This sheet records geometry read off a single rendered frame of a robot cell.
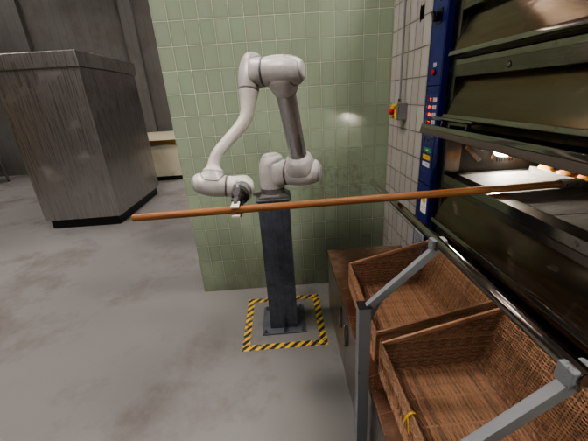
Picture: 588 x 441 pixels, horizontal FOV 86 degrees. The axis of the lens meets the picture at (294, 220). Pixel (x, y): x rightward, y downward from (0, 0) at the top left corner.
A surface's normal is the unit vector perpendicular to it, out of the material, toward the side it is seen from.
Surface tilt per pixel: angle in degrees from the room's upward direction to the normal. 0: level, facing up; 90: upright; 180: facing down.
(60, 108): 90
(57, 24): 90
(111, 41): 90
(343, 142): 90
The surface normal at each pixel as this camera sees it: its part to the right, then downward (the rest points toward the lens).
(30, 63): 0.06, 0.36
